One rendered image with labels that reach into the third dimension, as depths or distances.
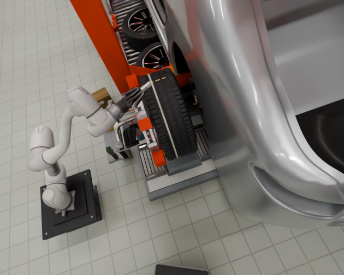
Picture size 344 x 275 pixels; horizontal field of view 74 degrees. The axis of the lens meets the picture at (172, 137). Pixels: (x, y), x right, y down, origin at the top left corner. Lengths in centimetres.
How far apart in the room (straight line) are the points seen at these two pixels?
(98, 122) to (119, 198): 136
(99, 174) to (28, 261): 104
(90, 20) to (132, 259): 197
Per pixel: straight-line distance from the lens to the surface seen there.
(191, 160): 223
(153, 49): 278
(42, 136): 174
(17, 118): 371
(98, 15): 170
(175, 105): 142
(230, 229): 231
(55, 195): 215
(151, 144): 151
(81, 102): 127
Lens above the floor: 230
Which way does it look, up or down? 62 degrees down
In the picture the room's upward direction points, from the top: 17 degrees counter-clockwise
